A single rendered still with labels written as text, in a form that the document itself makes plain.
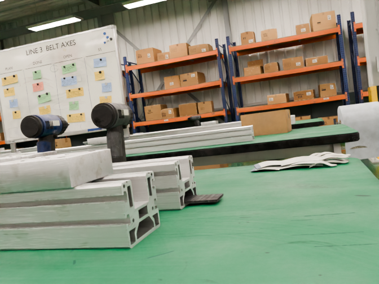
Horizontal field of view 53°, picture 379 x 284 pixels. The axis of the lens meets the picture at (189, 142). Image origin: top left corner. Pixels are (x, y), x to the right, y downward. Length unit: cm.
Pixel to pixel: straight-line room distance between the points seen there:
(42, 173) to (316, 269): 36
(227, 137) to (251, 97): 897
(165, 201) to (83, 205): 20
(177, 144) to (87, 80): 193
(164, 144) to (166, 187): 159
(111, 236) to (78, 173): 10
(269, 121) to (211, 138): 53
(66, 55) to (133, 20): 848
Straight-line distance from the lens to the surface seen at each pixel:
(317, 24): 1027
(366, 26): 621
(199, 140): 219
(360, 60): 999
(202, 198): 70
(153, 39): 1209
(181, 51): 1066
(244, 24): 1140
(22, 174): 57
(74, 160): 53
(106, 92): 384
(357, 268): 39
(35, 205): 59
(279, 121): 255
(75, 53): 406
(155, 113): 1094
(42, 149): 104
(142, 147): 230
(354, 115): 408
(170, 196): 67
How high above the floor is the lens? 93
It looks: 3 degrees down
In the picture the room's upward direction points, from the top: 7 degrees counter-clockwise
